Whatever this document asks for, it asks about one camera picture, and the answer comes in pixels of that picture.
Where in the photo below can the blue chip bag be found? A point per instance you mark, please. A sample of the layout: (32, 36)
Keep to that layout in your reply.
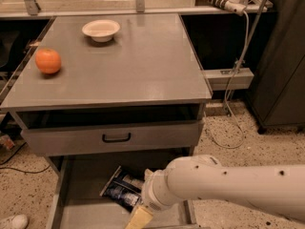
(123, 188)

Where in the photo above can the small red white object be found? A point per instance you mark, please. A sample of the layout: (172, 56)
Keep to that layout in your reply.
(6, 142)

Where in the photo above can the white paper bowl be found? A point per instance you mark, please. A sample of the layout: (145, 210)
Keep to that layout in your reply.
(101, 30)

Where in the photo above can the white sneaker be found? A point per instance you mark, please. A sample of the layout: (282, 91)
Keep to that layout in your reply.
(14, 222)

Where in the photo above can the open middle drawer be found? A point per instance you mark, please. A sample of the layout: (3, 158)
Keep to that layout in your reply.
(77, 203)

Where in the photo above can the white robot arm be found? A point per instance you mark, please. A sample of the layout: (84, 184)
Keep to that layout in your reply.
(278, 190)

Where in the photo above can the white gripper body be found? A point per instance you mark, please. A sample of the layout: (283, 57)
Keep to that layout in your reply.
(149, 192)

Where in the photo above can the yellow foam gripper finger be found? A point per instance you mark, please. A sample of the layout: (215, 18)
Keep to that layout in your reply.
(140, 217)

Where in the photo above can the black drawer handle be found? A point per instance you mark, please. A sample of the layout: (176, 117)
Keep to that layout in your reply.
(116, 138)

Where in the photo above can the orange fruit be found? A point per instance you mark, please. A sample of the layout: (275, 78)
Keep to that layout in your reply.
(48, 61)

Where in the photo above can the grey drawer cabinet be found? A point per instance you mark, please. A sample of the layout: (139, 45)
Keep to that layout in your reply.
(147, 73)

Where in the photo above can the white power strip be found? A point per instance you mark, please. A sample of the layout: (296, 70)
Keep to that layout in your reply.
(234, 6)

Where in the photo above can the closed top drawer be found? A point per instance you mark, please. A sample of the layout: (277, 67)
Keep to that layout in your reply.
(88, 140)

